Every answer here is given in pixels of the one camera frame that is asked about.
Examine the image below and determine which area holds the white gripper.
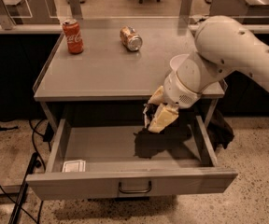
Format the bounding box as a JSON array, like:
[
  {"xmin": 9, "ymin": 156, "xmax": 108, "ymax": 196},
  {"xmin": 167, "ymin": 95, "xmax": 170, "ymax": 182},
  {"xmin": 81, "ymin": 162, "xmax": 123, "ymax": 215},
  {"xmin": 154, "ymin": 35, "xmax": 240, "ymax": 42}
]
[{"xmin": 148, "ymin": 72, "xmax": 201, "ymax": 133}]

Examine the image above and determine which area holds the black rxbar chocolate wrapper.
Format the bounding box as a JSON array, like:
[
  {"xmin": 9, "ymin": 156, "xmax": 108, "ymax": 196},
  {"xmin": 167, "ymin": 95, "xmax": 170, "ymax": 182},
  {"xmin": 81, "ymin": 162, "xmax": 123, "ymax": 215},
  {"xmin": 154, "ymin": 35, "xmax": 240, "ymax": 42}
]
[{"xmin": 143, "ymin": 104, "xmax": 158, "ymax": 128}]

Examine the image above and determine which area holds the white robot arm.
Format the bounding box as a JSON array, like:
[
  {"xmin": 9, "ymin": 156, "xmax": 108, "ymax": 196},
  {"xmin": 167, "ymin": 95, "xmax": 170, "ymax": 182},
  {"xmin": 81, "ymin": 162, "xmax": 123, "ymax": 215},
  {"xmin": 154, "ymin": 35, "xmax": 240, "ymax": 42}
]
[{"xmin": 144, "ymin": 16, "xmax": 269, "ymax": 133}]

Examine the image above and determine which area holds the open grey top drawer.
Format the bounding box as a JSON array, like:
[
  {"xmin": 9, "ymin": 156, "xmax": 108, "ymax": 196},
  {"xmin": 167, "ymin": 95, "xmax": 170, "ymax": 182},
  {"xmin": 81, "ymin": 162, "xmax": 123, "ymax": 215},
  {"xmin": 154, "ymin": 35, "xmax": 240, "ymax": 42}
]
[{"xmin": 27, "ymin": 116, "xmax": 237, "ymax": 200}]

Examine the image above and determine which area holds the white ceramic bowl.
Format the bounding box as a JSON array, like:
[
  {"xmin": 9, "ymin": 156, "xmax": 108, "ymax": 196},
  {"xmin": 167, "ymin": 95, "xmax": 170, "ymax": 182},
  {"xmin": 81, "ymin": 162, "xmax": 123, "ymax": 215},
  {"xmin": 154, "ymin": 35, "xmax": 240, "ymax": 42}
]
[{"xmin": 170, "ymin": 54, "xmax": 189, "ymax": 71}]

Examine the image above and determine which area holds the black cloth behind cabinet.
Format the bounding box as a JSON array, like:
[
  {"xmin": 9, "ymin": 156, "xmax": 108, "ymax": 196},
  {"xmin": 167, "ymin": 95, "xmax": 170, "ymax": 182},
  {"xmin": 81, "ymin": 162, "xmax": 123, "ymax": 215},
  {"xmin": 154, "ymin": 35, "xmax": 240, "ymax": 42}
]
[{"xmin": 207, "ymin": 109, "xmax": 234, "ymax": 150}]

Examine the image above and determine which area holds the tipped orange soda can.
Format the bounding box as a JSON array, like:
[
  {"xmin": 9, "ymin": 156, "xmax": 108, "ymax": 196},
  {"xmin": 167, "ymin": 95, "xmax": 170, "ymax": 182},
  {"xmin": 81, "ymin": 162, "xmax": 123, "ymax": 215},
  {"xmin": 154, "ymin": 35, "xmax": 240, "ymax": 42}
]
[{"xmin": 120, "ymin": 26, "xmax": 143, "ymax": 51}]

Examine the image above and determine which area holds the grey metal cabinet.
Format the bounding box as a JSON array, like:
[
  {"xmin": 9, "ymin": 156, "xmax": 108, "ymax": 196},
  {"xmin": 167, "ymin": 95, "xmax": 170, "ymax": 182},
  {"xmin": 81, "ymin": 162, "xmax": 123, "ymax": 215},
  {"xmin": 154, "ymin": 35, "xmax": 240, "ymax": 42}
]
[{"xmin": 32, "ymin": 18, "xmax": 228, "ymax": 133}]

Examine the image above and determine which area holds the red coca-cola can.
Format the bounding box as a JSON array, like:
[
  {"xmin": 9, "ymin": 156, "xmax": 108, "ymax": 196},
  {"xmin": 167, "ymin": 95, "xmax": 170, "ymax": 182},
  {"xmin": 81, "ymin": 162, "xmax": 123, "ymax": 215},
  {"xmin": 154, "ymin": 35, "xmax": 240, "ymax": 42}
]
[{"xmin": 62, "ymin": 19, "xmax": 83, "ymax": 54}]

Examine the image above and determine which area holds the black bar on floor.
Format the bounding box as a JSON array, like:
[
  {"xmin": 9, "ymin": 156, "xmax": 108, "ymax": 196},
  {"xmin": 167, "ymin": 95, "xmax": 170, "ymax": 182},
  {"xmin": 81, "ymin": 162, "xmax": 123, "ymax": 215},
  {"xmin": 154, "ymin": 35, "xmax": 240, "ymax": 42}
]
[{"xmin": 8, "ymin": 152, "xmax": 37, "ymax": 224}]

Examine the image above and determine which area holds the clear acrylic barrier panel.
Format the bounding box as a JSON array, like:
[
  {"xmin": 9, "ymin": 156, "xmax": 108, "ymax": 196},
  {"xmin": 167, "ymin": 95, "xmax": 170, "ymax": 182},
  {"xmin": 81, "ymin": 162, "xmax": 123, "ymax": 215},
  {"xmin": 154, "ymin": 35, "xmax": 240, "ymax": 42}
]
[{"xmin": 0, "ymin": 0, "xmax": 269, "ymax": 31}]

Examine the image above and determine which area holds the grey desk at left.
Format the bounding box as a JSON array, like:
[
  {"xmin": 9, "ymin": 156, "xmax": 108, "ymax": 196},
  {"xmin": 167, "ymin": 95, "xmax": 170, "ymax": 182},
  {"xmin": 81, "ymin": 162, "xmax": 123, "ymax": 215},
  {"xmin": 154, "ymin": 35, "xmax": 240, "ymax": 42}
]
[{"xmin": 0, "ymin": 0, "xmax": 59, "ymax": 25}]

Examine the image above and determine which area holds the black drawer handle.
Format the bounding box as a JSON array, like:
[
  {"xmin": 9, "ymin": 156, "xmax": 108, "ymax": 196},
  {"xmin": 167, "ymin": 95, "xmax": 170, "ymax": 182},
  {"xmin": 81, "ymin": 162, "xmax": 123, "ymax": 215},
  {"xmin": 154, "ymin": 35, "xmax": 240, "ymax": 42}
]
[{"xmin": 118, "ymin": 181, "xmax": 152, "ymax": 194}]

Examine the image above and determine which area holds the black floor cable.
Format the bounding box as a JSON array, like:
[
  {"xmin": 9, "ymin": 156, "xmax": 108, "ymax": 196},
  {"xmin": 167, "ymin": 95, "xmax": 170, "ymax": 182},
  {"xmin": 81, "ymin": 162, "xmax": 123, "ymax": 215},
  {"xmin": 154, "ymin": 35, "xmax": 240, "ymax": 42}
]
[{"xmin": 0, "ymin": 119, "xmax": 49, "ymax": 224}]

